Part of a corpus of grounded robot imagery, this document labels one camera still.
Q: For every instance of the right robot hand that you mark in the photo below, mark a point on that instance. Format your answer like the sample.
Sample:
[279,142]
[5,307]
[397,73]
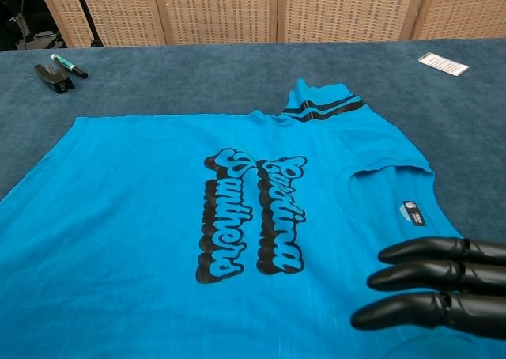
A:
[454,280]

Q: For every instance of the blue Carolina Panthers T-shirt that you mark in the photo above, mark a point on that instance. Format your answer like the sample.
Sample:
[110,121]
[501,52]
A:
[118,216]

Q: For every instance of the white smartphone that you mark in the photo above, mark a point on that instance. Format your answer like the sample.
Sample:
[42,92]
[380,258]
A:
[442,63]

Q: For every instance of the blue fabric table cover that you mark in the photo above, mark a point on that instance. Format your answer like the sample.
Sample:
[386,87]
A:
[197,78]

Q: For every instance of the wicker folding screen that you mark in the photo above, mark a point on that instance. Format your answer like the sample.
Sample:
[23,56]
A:
[217,11]

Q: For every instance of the green marker pen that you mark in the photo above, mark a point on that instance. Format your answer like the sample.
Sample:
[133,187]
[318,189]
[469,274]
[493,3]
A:
[65,64]

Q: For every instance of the black stapler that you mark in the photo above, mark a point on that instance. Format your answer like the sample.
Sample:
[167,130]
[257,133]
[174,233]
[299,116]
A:
[51,78]

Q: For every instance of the black tripod stand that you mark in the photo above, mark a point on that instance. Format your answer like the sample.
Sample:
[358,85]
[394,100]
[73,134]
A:
[85,11]

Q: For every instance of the dark background equipment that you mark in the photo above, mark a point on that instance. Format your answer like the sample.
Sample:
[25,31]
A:
[37,38]

